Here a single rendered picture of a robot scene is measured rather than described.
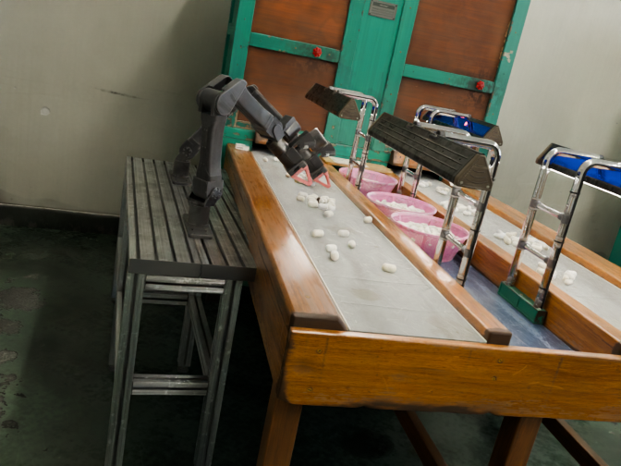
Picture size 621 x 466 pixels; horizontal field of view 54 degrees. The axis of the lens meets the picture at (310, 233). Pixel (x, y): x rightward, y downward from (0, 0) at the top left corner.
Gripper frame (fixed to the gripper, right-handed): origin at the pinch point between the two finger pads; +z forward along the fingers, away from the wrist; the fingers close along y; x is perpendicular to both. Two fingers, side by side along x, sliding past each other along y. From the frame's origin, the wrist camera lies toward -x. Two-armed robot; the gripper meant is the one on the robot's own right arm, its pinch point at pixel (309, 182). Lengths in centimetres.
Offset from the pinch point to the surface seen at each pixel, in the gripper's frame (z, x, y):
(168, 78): -47, 24, 162
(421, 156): -10, -24, -68
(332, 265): 2, 9, -58
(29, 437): -6, 112, -32
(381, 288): 9, 3, -70
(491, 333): 20, -9, -94
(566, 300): 45, -31, -71
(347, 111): -7.9, -25.7, 9.2
